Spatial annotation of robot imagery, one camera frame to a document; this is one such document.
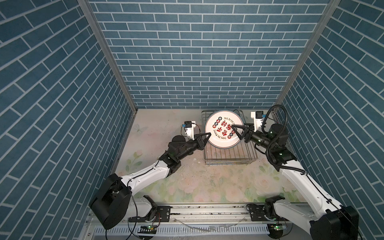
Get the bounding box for left aluminium corner post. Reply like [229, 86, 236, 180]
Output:
[78, 0, 138, 114]

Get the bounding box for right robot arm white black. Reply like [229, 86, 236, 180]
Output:
[231, 105, 363, 240]

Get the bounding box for large plate red characters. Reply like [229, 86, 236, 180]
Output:
[205, 111, 243, 149]

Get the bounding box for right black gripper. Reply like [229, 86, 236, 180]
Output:
[232, 122, 275, 153]

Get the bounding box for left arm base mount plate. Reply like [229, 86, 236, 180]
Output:
[128, 206, 171, 223]

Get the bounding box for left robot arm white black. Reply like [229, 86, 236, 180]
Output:
[89, 133, 211, 230]

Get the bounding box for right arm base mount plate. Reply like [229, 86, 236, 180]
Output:
[246, 204, 269, 222]

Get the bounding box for right green circuit board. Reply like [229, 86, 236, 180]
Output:
[268, 224, 286, 233]

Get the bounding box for left green circuit board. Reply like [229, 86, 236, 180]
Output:
[138, 226, 158, 235]

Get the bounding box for aluminium corner post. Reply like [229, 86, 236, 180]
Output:
[275, 0, 341, 105]
[78, 0, 138, 114]

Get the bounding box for white slotted cable duct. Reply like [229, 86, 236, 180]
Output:
[94, 224, 270, 237]

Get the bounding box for right aluminium corner post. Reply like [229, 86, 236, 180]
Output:
[275, 0, 341, 105]

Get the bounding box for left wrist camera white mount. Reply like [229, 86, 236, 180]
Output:
[182, 121, 196, 140]

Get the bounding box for metal wire dish rack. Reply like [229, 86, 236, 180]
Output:
[202, 110, 258, 166]

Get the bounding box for green circuit board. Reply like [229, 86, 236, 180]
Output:
[138, 226, 158, 235]
[268, 224, 286, 233]

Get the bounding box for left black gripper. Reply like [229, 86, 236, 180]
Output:
[175, 132, 211, 162]

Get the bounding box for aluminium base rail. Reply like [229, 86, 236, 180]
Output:
[85, 202, 334, 226]

